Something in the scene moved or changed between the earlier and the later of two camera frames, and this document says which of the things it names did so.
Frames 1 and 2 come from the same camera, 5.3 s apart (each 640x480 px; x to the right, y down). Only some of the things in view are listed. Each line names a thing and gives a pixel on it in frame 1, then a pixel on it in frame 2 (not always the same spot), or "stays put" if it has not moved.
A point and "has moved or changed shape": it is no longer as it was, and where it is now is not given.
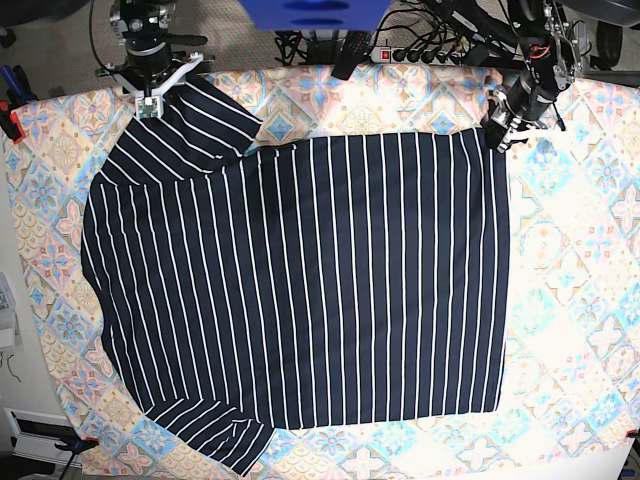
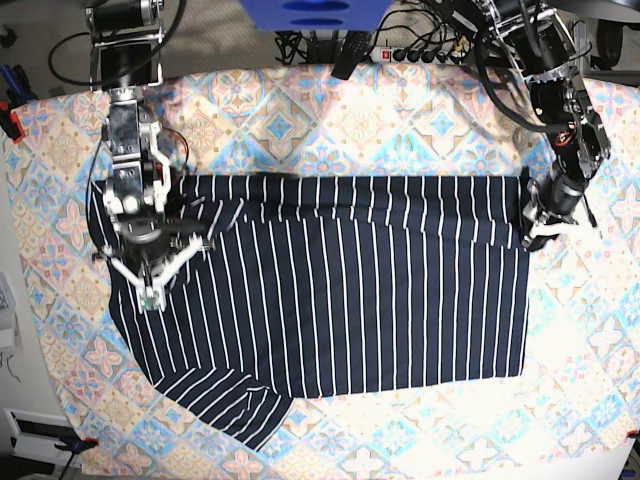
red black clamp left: [10, 123] stays put
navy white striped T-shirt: [334, 281] has moved or changed shape
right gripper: [528, 99] to [556, 197]
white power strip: [416, 55] stays put
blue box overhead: [316, 15] stays put
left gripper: [150, 63] to [150, 250]
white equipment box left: [10, 332] stays put
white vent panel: [35, 436] stays put
